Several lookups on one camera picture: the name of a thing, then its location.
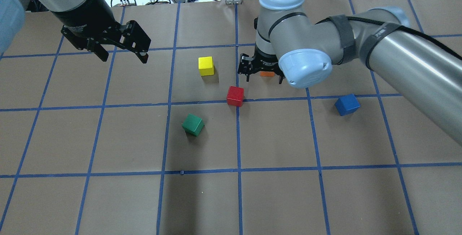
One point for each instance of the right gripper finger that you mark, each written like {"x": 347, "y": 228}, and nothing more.
{"x": 281, "y": 76}
{"x": 245, "y": 66}

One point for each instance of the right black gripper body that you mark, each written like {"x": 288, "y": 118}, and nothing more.
{"x": 262, "y": 62}

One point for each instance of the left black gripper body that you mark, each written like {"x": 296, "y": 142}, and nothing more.
{"x": 85, "y": 17}

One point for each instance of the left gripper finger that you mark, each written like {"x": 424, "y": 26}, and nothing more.
{"x": 95, "y": 47}
{"x": 133, "y": 38}

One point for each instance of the red wooden block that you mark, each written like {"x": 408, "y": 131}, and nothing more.
{"x": 235, "y": 96}

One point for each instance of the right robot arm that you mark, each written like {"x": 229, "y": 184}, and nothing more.
{"x": 425, "y": 71}

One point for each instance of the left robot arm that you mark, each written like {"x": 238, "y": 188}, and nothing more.
{"x": 13, "y": 18}

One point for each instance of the orange wooden block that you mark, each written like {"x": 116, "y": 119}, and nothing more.
{"x": 267, "y": 74}

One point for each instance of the yellow wooden block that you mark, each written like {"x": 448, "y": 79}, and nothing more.
{"x": 206, "y": 66}

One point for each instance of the blue wooden block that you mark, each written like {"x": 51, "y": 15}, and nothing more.
{"x": 347, "y": 104}

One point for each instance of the green wooden block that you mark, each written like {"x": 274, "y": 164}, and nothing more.
{"x": 193, "y": 125}

